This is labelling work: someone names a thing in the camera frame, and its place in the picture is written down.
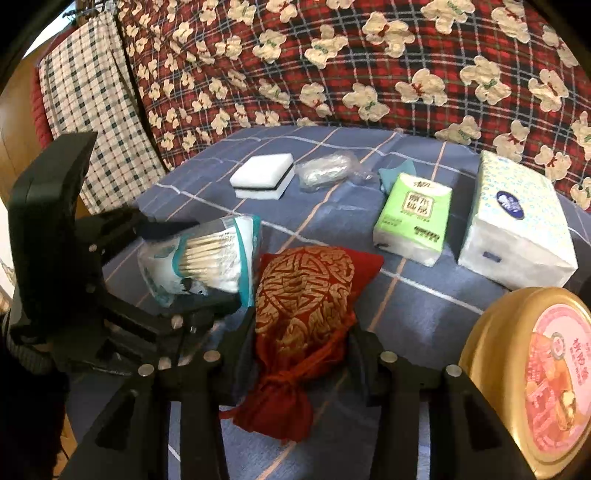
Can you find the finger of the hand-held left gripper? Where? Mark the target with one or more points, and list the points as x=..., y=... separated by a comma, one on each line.
x=134, y=224
x=184, y=318

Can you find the metal clothes hanger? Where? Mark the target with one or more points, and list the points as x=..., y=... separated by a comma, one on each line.
x=87, y=9

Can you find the blue checked bed sheet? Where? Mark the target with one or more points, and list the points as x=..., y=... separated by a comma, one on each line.
x=332, y=221

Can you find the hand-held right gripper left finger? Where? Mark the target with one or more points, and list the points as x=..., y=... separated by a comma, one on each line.
x=238, y=364

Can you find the red plaid bear-print blanket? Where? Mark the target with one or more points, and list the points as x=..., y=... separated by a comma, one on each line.
x=369, y=69

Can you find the red quilted cloth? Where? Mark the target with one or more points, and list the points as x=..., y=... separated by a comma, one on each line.
x=41, y=106

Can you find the gold round tin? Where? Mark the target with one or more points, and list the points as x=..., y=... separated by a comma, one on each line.
x=521, y=369

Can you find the bag of cotton swabs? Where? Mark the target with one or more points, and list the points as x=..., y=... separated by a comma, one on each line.
x=207, y=258

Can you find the clear plastic-wrapped bundle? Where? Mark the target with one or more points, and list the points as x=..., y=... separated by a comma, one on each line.
x=323, y=170

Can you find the wooden cabinet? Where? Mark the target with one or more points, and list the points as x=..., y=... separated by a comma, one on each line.
x=18, y=138

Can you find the teal small packet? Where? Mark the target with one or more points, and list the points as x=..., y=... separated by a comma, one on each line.
x=390, y=177

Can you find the cream checked cloth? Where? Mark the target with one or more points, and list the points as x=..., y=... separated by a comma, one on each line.
x=92, y=92

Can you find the large white tissue pack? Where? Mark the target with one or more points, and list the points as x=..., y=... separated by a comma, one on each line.
x=512, y=230

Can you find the person's left forearm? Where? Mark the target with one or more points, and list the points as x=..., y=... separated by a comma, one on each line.
x=27, y=415

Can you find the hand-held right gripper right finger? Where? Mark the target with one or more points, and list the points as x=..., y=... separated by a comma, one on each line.
x=364, y=364

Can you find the white sponge with black stripe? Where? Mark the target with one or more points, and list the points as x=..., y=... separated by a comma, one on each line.
x=263, y=177

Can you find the green tissue pack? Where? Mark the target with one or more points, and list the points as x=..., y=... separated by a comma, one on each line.
x=413, y=217

